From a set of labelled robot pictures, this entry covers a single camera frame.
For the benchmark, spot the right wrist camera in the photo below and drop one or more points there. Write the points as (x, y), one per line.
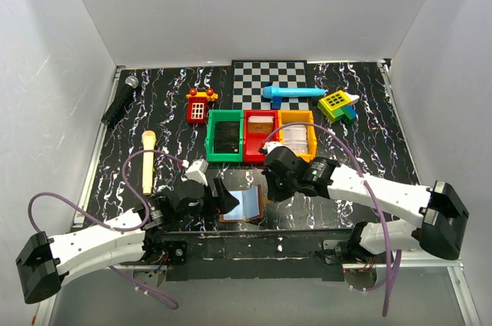
(269, 146)

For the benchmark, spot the black card stack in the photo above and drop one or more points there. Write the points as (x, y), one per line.
(226, 137)

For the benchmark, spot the checkered board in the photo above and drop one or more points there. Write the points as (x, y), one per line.
(252, 76)

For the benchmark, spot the black microphone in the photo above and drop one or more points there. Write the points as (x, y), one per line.
(122, 99)

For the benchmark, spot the green plastic bin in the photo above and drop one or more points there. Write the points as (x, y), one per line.
(214, 116)

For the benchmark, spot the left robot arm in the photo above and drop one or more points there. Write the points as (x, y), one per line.
(48, 262)

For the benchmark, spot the red plastic bin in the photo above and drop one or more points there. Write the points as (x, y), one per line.
(252, 142)

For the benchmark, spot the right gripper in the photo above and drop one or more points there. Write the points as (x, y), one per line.
(274, 194)

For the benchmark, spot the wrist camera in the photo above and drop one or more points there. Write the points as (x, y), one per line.
(196, 172)
(269, 146)

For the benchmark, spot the yellow green toy block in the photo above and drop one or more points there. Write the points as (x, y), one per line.
(339, 106)

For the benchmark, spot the black base frame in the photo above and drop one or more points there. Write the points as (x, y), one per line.
(265, 254)

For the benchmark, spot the brown leather card holder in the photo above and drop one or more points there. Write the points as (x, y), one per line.
(250, 206)

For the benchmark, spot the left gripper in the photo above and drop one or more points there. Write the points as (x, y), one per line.
(223, 203)

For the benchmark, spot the red toy phone booth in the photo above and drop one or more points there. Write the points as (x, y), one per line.
(198, 104)

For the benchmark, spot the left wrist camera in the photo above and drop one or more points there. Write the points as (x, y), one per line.
(196, 172)

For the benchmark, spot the cream toy microphone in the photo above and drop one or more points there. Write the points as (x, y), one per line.
(148, 141)

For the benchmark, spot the blue toy brick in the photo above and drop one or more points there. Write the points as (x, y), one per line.
(276, 103)

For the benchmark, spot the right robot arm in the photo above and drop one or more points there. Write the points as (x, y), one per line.
(431, 218)

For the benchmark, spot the white printed card stack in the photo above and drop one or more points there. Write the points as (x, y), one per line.
(295, 138)

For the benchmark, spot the blue toy microphone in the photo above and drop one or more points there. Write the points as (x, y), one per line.
(271, 92)

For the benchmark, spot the yellow plastic bin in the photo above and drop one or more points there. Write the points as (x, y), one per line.
(289, 118)

